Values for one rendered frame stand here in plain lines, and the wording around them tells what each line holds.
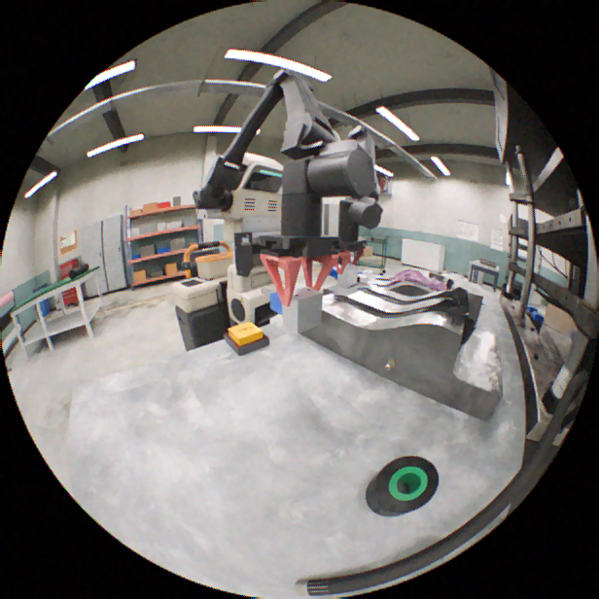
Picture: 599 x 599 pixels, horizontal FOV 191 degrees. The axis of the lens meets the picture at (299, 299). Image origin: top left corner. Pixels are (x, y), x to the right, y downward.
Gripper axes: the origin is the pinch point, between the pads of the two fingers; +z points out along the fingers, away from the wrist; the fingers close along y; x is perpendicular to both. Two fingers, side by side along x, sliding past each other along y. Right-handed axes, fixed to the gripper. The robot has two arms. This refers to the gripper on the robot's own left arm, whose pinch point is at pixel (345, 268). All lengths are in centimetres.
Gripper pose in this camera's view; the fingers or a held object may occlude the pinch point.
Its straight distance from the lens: 59.4
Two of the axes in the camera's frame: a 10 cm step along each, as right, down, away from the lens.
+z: 0.2, 8.4, 5.4
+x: -6.6, -4.0, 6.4
